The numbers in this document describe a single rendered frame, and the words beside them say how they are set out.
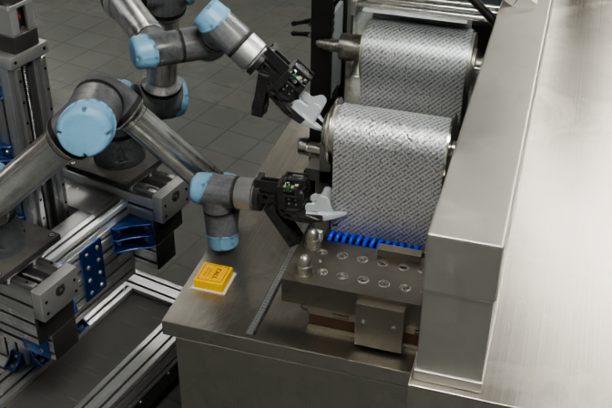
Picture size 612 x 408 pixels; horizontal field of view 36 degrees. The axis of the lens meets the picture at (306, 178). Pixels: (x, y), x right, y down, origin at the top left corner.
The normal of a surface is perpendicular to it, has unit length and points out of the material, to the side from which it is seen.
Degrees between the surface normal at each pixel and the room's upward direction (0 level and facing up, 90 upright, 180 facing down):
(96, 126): 85
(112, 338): 0
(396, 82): 92
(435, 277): 90
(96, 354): 0
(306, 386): 90
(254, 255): 0
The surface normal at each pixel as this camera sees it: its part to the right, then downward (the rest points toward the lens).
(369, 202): -0.29, 0.51
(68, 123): 0.08, 0.46
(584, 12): 0.01, -0.84
